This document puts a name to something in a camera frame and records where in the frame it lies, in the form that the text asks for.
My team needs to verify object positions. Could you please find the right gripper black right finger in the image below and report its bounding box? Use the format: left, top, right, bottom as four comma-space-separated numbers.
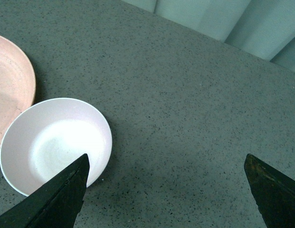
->
244, 154, 295, 228

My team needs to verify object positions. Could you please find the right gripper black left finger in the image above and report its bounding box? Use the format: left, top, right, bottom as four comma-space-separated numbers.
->
0, 154, 89, 228

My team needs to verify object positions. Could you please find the light pink bowl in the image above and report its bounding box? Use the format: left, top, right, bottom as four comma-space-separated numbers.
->
0, 98, 112, 196

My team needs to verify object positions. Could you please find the pink plate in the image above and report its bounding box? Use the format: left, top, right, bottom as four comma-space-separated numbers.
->
0, 36, 36, 145

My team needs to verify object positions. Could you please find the white curtain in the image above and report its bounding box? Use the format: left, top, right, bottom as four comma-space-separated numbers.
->
128, 0, 295, 72

